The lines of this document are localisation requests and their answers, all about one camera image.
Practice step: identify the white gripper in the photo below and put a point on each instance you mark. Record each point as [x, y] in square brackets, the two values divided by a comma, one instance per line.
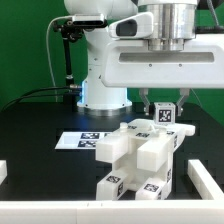
[130, 63]

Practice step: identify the white tagged cube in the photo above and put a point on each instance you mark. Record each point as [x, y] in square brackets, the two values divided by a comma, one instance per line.
[164, 113]

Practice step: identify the white chair back frame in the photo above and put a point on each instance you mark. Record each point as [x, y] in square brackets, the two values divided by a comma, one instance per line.
[151, 142]

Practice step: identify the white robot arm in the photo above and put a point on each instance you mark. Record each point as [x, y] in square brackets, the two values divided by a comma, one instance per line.
[174, 24]

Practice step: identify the white block at left edge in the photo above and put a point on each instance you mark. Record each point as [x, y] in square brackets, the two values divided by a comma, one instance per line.
[3, 170]

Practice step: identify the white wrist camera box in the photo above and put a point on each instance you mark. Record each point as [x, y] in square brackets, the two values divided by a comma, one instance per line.
[134, 27]

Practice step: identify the white marker base plate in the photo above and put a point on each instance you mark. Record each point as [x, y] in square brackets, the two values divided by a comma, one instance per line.
[79, 140]

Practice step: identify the black camera stand pole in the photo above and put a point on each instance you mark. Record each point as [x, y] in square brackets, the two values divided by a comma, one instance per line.
[70, 97]

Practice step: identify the white obstacle wall frame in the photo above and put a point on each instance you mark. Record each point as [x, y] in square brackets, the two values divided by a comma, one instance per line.
[209, 209]

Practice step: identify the black camera on stand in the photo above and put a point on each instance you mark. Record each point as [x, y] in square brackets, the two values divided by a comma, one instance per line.
[74, 26]

